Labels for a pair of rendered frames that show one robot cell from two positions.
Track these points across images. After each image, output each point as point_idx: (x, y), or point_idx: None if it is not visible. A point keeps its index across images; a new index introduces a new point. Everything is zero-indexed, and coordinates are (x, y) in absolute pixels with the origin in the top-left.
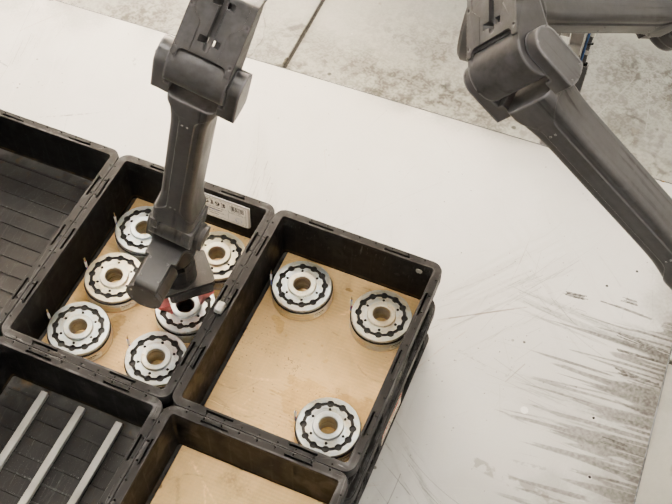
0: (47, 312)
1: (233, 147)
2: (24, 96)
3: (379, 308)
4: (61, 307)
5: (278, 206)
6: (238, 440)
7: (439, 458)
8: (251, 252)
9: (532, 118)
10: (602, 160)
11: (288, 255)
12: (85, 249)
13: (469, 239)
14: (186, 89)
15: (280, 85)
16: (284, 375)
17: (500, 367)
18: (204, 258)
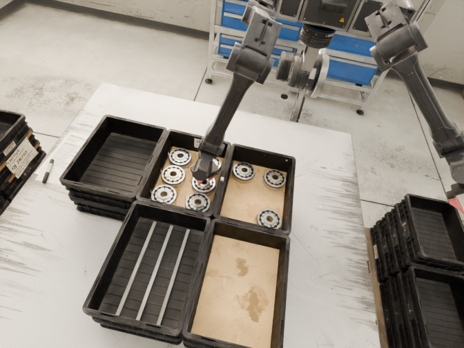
0: (150, 190)
1: (197, 130)
2: None
3: (273, 175)
4: (152, 188)
5: None
6: (244, 228)
7: (298, 227)
8: (227, 159)
9: (403, 66)
10: (428, 83)
11: (233, 161)
12: (159, 165)
13: (284, 153)
14: (242, 70)
15: (208, 109)
16: (245, 203)
17: (308, 193)
18: (213, 161)
